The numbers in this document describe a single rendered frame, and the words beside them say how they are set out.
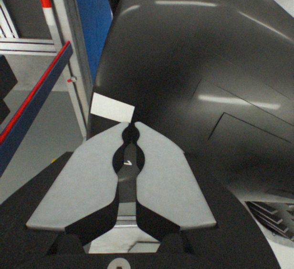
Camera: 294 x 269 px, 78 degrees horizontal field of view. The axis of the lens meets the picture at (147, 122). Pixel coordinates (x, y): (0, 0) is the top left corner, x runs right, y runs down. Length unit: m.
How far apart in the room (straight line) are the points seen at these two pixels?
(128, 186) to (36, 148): 1.04
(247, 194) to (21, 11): 1.17
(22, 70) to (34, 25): 0.54
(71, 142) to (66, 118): 0.21
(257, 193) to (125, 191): 0.13
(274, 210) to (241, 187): 0.16
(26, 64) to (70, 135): 0.66
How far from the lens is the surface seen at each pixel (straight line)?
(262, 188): 0.21
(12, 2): 1.21
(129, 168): 0.17
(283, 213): 0.36
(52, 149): 1.17
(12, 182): 1.14
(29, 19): 1.20
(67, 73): 0.46
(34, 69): 1.61
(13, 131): 0.24
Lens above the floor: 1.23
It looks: 45 degrees down
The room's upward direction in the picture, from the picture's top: 178 degrees clockwise
